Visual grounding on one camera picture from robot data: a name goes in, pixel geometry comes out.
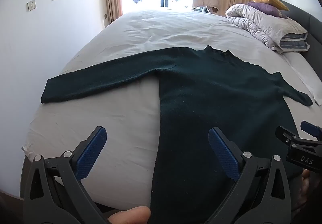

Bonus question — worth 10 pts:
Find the bed with white sheet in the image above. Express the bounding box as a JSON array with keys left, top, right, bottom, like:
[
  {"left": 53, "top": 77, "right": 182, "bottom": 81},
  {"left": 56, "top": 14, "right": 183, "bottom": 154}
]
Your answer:
[{"left": 21, "top": 9, "right": 322, "bottom": 214}]

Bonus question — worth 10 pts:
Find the yellow pillow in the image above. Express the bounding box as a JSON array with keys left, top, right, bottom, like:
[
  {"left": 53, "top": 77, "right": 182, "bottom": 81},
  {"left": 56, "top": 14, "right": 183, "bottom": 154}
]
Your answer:
[{"left": 248, "top": 0, "right": 290, "bottom": 11}]

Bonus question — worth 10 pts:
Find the flat white pillow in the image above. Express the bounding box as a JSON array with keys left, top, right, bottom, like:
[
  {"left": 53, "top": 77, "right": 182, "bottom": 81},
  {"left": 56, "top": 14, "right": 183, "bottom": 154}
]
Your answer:
[{"left": 282, "top": 51, "right": 322, "bottom": 107}]

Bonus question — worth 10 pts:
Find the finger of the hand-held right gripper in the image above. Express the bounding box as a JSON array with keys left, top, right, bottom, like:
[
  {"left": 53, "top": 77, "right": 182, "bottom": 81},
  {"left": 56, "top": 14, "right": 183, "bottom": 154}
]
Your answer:
[
  {"left": 275, "top": 125, "right": 301, "bottom": 144},
  {"left": 300, "top": 120, "right": 322, "bottom": 139}
]

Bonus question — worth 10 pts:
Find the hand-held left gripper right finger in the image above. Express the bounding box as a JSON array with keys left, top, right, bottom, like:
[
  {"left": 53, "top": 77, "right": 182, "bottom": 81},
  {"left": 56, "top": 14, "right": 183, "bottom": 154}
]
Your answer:
[{"left": 208, "top": 127, "right": 290, "bottom": 224}]

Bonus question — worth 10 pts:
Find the folded white duvet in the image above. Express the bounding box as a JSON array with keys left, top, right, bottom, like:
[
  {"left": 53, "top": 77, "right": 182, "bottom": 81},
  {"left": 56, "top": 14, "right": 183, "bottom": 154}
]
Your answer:
[{"left": 225, "top": 4, "right": 310, "bottom": 53}]

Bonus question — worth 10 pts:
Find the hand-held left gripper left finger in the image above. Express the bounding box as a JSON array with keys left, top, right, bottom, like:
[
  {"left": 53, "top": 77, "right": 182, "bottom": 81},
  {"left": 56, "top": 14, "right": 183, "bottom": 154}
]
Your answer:
[{"left": 24, "top": 126, "right": 109, "bottom": 224}]

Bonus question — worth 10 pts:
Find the dark grey headboard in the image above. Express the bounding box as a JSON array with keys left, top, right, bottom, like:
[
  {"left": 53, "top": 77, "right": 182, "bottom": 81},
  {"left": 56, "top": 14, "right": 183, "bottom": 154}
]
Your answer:
[{"left": 276, "top": 0, "right": 322, "bottom": 70}]

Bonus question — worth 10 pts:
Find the person's left hand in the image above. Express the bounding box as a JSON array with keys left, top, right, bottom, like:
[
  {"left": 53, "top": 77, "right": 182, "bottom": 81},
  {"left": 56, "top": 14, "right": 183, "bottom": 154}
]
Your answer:
[{"left": 108, "top": 205, "right": 152, "bottom": 224}]

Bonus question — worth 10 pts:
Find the purple pillow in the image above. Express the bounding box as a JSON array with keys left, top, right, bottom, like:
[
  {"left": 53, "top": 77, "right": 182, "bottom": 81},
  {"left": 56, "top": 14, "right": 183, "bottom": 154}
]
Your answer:
[{"left": 246, "top": 2, "right": 288, "bottom": 19}]

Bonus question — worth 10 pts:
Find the dark green sweater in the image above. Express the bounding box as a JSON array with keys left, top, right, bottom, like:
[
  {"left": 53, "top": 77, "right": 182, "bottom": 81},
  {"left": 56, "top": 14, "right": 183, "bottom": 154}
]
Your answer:
[{"left": 41, "top": 45, "right": 314, "bottom": 224}]

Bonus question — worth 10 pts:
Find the person's right hand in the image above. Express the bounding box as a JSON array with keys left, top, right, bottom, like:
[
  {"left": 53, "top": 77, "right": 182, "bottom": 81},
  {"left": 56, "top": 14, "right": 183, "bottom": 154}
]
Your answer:
[{"left": 300, "top": 169, "right": 318, "bottom": 205}]

